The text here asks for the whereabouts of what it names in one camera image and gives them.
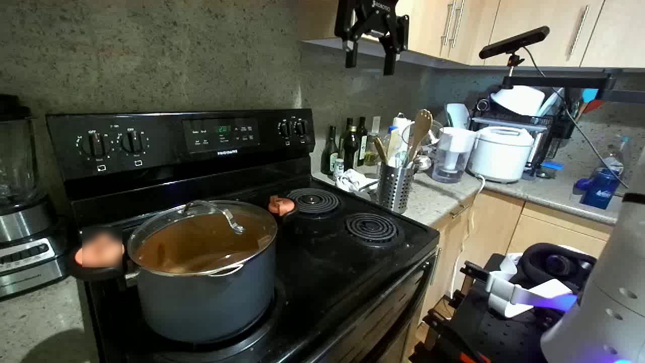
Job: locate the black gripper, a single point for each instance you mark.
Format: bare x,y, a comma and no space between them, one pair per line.
369,16

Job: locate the round glass pot lid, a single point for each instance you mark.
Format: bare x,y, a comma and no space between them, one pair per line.
202,216

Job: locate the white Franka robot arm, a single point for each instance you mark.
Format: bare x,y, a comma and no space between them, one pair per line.
606,308

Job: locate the dark glass bottle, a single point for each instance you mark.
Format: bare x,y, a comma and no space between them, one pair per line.
362,138
350,147
329,154

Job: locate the slotted wooden spatula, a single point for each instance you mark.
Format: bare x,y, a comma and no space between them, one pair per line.
420,126

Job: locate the plain wooden spatula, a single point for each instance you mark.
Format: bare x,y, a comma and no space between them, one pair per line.
393,144

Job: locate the wooden spoon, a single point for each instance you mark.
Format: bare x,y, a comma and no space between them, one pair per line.
380,149

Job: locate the black stove knob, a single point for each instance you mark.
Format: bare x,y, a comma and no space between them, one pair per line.
302,126
287,127
134,141
93,146

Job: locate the white mug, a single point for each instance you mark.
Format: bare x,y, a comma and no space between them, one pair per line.
458,115

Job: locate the white printed cloth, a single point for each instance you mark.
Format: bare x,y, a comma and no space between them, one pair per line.
353,182

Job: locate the white water filter pitcher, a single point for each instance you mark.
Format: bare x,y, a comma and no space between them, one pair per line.
451,154

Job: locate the perforated steel utensil holder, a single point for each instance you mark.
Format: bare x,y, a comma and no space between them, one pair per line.
395,188

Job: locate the white plate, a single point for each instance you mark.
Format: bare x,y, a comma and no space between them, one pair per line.
518,99

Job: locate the small coil burner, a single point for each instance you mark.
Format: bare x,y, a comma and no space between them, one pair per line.
315,200

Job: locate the white rice cooker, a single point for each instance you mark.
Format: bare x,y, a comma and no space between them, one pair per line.
500,154

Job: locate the light wood upper cabinets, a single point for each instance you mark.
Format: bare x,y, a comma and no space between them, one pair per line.
536,27

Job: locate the light wood cabinets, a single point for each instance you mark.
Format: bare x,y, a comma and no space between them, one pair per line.
536,27
531,225

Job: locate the large coil burner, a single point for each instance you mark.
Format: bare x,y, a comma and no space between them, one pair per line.
371,227

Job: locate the black dish rack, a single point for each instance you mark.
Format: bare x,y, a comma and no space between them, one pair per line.
551,134

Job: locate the black electric stove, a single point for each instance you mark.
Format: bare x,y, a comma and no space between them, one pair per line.
323,269

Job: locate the light wood lower cabinets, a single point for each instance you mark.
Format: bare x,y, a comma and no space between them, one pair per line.
531,225

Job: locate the black padded headset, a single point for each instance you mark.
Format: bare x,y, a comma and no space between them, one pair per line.
555,262

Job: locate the black perforated robot table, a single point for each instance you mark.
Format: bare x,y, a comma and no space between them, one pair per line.
491,335

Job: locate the steel base blender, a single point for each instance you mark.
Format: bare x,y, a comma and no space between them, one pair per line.
23,229

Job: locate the black bar camera on stand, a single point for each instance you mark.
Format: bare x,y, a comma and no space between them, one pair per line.
514,40

